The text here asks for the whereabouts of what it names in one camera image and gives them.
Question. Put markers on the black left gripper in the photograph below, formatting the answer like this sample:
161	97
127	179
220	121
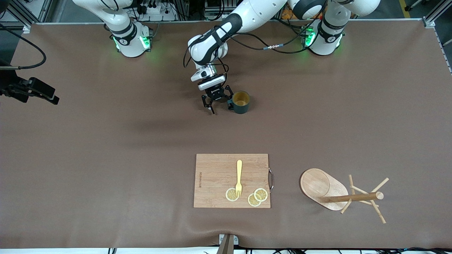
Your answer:
215	93

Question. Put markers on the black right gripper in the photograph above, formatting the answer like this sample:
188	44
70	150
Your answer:
13	89

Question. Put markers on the teal mug with yellow inside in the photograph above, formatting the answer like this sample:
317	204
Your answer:
242	103

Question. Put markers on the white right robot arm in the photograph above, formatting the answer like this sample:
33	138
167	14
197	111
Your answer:
123	31

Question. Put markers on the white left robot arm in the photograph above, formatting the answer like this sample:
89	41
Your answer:
247	14

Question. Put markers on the wooden mug tree rack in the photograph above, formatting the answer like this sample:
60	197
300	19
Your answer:
316	185

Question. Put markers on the yellow plastic fork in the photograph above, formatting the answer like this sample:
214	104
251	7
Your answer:
239	173

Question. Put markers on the bamboo cutting board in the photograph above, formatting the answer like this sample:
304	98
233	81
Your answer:
215	180

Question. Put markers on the grey equipment box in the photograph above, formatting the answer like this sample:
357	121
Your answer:
215	14

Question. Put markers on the lemon slice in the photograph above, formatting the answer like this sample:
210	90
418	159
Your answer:
261	194
252	201
230	195

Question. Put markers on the bag of orange fruit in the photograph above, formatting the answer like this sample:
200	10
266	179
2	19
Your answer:
287	16

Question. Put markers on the white power strip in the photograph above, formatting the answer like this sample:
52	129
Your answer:
155	10

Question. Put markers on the aluminium camera post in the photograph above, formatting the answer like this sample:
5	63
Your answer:
226	244

